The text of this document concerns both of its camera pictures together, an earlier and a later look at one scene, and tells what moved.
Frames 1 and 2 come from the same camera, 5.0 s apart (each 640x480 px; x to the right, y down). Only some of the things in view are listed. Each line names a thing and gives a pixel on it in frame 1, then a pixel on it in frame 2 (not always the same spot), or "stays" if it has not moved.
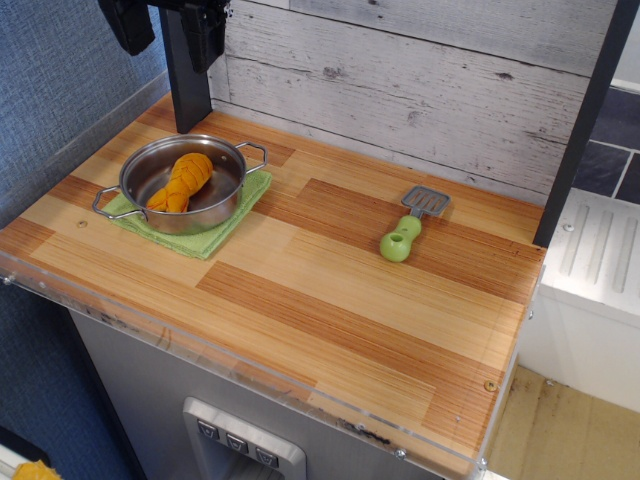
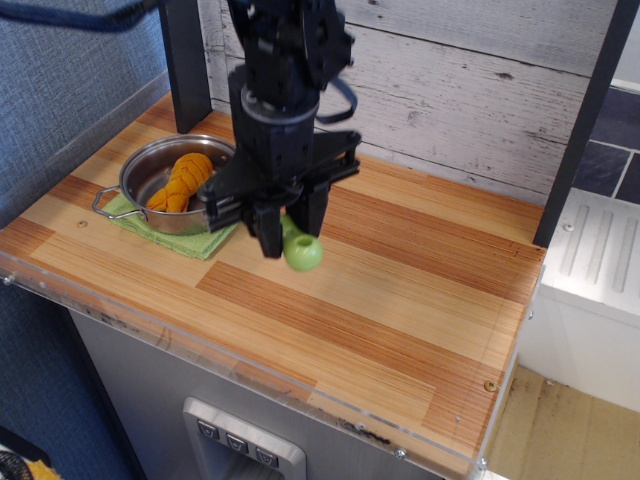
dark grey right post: (617, 34) stays
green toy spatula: (396, 246) -> (302, 253)
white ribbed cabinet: (584, 325) stays
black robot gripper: (205, 23) -> (276, 154)
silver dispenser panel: (225, 445) stays
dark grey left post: (192, 88) stays
